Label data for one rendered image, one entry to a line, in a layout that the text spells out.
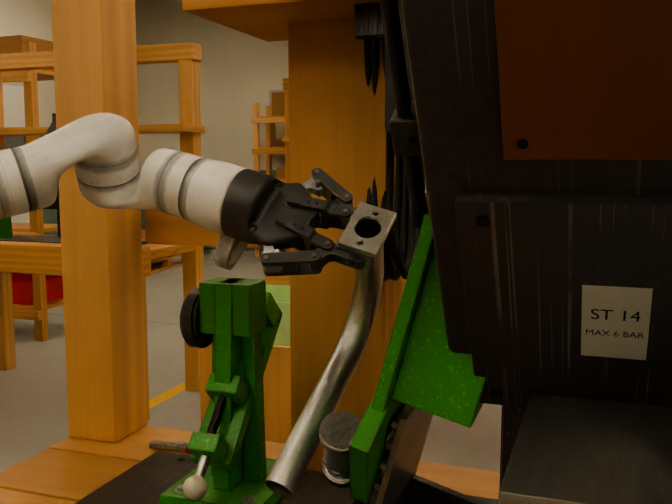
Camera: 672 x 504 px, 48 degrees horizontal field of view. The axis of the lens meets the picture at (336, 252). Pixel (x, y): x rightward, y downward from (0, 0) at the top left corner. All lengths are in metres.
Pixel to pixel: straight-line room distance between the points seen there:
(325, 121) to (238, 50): 11.00
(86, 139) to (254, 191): 0.19
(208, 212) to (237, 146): 11.13
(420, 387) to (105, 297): 0.68
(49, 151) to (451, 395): 0.49
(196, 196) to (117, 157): 0.11
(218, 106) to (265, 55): 1.09
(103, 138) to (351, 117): 0.34
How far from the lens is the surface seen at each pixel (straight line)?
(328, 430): 0.67
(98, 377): 1.25
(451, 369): 0.63
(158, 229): 1.25
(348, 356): 0.81
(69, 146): 0.85
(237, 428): 0.95
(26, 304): 6.23
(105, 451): 1.24
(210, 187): 0.79
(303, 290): 1.05
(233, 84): 12.00
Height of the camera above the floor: 1.31
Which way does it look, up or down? 6 degrees down
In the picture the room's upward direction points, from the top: straight up
